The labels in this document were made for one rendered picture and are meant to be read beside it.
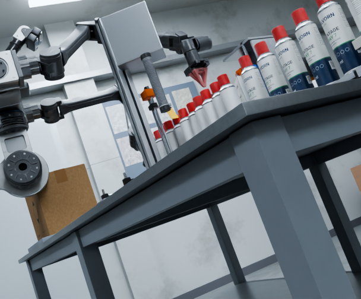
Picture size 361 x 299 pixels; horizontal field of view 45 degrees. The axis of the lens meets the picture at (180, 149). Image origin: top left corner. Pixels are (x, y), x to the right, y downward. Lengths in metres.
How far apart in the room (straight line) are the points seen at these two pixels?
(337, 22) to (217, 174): 0.47
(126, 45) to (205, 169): 0.87
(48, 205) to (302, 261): 1.46
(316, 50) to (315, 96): 0.39
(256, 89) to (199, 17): 4.17
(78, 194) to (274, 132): 1.44
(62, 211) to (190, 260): 2.64
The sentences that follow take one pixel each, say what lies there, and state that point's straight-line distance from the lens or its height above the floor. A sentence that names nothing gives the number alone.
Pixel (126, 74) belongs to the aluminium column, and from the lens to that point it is 1.56.
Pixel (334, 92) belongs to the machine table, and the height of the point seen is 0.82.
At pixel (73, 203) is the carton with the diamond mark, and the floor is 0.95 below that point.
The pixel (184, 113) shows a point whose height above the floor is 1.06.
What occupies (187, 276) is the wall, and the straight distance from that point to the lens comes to 4.42.
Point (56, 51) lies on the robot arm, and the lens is 1.71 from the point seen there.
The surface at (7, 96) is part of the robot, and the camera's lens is 1.76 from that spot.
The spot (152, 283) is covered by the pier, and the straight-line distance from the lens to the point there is 4.19.
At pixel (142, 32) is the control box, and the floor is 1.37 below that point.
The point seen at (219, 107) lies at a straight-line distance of 1.34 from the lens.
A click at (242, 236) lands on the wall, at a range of 4.66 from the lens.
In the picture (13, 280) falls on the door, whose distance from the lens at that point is 4.17.
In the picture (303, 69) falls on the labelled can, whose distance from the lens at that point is 1.11.
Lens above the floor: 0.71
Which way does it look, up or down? 9 degrees up
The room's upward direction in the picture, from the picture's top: 20 degrees counter-clockwise
